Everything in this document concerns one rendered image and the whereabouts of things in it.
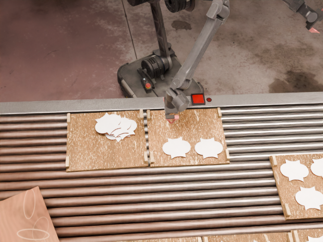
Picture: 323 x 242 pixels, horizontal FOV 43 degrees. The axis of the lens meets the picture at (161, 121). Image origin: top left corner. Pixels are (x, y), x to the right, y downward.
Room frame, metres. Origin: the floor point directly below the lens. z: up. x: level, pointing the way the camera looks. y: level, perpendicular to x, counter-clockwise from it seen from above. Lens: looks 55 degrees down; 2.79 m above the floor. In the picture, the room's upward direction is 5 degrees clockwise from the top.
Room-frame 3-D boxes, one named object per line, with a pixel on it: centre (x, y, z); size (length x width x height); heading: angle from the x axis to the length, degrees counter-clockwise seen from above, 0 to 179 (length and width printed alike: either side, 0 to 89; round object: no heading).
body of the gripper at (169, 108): (1.27, -0.04, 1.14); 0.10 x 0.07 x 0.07; 9
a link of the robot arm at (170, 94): (1.27, -0.04, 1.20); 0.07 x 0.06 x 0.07; 38
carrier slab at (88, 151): (1.15, 0.28, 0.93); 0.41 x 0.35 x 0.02; 100
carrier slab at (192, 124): (1.21, -0.14, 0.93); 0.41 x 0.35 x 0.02; 98
